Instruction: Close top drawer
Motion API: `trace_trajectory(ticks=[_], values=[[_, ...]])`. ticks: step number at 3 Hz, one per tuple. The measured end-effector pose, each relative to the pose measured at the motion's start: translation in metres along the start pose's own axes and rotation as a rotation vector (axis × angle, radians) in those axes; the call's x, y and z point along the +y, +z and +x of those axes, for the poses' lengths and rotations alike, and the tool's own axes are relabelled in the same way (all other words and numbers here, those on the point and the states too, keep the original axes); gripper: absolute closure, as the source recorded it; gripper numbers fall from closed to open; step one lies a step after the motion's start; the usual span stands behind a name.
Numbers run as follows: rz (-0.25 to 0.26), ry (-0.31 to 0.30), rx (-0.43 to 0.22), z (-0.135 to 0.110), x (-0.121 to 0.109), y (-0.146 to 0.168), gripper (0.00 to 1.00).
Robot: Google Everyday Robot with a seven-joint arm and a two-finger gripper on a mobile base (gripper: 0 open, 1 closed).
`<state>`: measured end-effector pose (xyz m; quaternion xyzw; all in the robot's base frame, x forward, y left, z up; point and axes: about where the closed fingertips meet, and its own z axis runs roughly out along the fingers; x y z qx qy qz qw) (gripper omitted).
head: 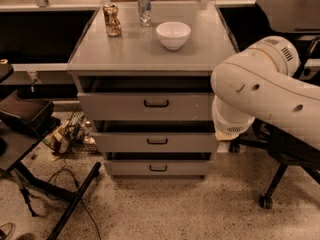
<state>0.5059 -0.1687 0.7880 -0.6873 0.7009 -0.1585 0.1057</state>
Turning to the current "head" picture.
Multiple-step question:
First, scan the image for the white bowl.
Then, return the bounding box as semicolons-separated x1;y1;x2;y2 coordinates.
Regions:
156;21;191;50

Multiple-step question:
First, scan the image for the black floor cable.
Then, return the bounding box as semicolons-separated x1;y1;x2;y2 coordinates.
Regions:
46;165;102;240

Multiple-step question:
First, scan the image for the black side table stand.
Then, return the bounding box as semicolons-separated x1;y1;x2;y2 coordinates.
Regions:
0;59;102;240

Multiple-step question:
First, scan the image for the grey middle drawer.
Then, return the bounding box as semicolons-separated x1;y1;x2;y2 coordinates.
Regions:
93;121;218;153

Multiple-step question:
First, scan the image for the grey drawer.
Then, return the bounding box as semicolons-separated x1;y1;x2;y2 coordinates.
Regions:
104;152;213;177
78;76;213;121
93;121;218;153

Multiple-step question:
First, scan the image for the grey top drawer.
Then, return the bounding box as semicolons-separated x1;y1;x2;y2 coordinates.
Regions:
78;76;213;121

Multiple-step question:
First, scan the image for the black office chair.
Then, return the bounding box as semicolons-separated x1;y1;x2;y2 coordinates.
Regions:
221;0;320;209

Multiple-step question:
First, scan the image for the grey drawer cabinet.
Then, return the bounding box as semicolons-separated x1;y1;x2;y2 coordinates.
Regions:
66;0;240;180

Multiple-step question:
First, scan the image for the silver soda can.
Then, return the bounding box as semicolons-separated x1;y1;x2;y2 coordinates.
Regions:
137;0;151;27

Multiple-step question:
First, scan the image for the black tray box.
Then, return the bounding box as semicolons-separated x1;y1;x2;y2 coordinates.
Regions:
0;90;54;131

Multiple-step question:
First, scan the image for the grey bottom drawer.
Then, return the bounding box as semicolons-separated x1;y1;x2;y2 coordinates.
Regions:
104;152;213;177

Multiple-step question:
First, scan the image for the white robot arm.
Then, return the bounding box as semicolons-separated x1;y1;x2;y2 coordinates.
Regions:
211;36;320;149

